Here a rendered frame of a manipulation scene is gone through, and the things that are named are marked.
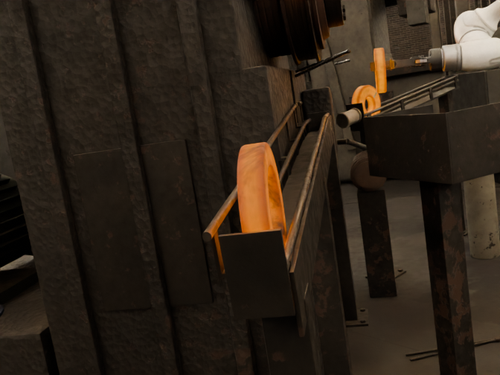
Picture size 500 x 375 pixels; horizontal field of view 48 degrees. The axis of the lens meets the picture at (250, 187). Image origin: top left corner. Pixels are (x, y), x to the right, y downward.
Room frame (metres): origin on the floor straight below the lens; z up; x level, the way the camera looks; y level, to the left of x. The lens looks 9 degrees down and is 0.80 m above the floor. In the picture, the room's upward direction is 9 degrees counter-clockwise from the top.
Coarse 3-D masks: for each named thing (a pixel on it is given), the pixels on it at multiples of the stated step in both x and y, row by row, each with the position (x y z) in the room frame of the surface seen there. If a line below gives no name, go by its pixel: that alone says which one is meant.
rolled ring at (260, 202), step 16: (256, 144) 0.71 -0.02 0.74; (240, 160) 0.68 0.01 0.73; (256, 160) 0.67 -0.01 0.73; (272, 160) 0.76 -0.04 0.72; (240, 176) 0.66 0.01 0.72; (256, 176) 0.65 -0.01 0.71; (272, 176) 0.76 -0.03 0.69; (240, 192) 0.65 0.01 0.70; (256, 192) 0.64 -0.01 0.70; (272, 192) 0.78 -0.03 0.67; (240, 208) 0.64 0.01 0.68; (256, 208) 0.63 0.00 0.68; (272, 208) 0.78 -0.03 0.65; (256, 224) 0.63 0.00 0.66; (272, 224) 0.77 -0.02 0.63
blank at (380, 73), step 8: (376, 48) 1.97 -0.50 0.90; (376, 56) 1.93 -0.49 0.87; (384, 56) 1.93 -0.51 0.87; (376, 64) 1.92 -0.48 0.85; (384, 64) 1.91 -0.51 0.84; (376, 72) 1.92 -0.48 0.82; (384, 72) 1.91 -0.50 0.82; (376, 80) 1.93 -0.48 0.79; (384, 80) 1.92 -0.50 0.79; (376, 88) 1.95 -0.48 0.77; (384, 88) 1.94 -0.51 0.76
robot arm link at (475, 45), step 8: (472, 32) 1.95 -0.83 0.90; (480, 32) 1.94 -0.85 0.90; (464, 40) 1.93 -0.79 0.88; (472, 40) 1.90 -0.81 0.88; (480, 40) 1.89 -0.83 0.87; (488, 40) 1.88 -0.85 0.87; (496, 40) 1.88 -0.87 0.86; (464, 48) 1.89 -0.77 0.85; (472, 48) 1.88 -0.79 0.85; (480, 48) 1.87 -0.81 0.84; (488, 48) 1.87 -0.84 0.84; (496, 48) 1.86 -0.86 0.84; (464, 56) 1.89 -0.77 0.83; (472, 56) 1.88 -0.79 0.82; (480, 56) 1.87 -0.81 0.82; (488, 56) 1.86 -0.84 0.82; (496, 56) 1.86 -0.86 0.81; (464, 64) 1.89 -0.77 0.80; (472, 64) 1.88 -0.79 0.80; (480, 64) 1.88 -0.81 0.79; (488, 64) 1.88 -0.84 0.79; (496, 64) 1.88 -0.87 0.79
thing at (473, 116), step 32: (384, 128) 1.23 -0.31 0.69; (416, 128) 1.13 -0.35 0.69; (448, 128) 1.06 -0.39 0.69; (480, 128) 1.09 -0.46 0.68; (384, 160) 1.24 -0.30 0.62; (416, 160) 1.14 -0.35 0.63; (448, 160) 1.06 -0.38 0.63; (480, 160) 1.08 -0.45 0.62; (448, 192) 1.21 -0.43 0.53; (448, 224) 1.20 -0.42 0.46; (448, 256) 1.20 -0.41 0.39; (448, 288) 1.20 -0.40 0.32; (448, 320) 1.21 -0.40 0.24; (448, 352) 1.22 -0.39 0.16
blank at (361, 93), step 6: (360, 90) 2.20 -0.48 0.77; (366, 90) 2.22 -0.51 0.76; (372, 90) 2.24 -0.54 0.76; (354, 96) 2.20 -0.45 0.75; (360, 96) 2.19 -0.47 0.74; (366, 96) 2.21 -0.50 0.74; (372, 96) 2.24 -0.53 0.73; (378, 96) 2.27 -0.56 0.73; (354, 102) 2.19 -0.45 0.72; (360, 102) 2.18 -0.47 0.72; (372, 102) 2.25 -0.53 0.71; (378, 102) 2.26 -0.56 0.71; (372, 108) 2.25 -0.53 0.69; (372, 114) 2.23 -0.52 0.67
